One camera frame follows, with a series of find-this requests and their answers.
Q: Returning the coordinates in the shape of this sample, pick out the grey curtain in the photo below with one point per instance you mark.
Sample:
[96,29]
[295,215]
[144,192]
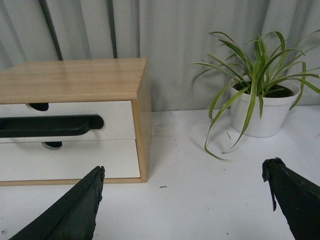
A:
[174,36]

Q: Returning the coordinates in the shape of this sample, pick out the wooden drawer cabinet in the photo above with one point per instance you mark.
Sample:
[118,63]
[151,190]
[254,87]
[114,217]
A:
[72,81]

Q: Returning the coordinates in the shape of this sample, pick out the green spider plant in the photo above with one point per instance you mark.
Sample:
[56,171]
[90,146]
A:
[259,76]

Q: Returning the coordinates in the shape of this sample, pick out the white drawer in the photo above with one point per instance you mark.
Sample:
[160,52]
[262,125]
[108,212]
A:
[73,160]
[117,117]

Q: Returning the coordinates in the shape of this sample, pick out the white plant pot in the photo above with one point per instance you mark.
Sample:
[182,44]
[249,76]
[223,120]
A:
[268,122]

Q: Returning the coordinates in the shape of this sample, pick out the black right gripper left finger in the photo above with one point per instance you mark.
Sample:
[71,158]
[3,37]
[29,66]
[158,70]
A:
[73,216]

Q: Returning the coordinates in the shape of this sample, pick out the black drawer handle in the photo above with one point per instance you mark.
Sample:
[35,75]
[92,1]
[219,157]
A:
[49,126]

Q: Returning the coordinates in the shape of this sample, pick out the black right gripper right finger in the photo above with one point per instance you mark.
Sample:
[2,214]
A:
[298,198]

